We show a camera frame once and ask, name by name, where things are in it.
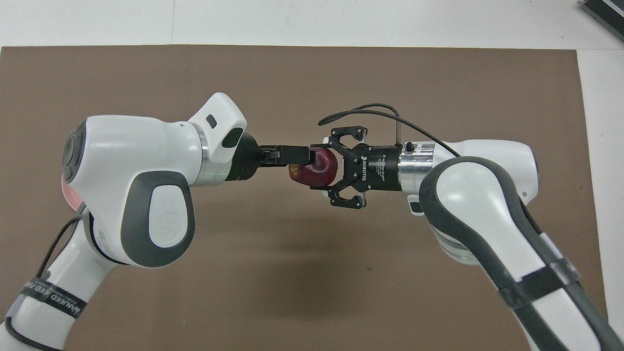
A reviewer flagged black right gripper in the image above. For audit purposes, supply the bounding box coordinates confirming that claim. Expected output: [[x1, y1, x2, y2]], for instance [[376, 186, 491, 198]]
[[322, 125, 404, 211]]

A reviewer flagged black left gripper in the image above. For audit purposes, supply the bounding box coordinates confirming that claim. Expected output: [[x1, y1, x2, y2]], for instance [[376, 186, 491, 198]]
[[225, 132, 318, 182]]

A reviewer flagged dark red apple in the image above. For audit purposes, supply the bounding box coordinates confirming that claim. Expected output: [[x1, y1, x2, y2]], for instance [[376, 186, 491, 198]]
[[288, 146, 339, 190]]

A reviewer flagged pink plate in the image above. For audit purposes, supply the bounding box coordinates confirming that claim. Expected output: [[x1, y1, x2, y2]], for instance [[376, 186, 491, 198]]
[[60, 176, 83, 212]]

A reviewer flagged brown table mat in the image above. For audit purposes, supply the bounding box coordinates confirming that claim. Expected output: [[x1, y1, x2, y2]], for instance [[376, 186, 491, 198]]
[[0, 45, 611, 351]]

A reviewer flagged black ribbed device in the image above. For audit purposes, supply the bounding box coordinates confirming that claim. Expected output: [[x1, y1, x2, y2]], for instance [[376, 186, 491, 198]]
[[579, 0, 624, 43]]

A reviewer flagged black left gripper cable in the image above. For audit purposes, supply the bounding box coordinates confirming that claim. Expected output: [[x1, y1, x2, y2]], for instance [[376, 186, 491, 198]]
[[0, 204, 87, 351]]

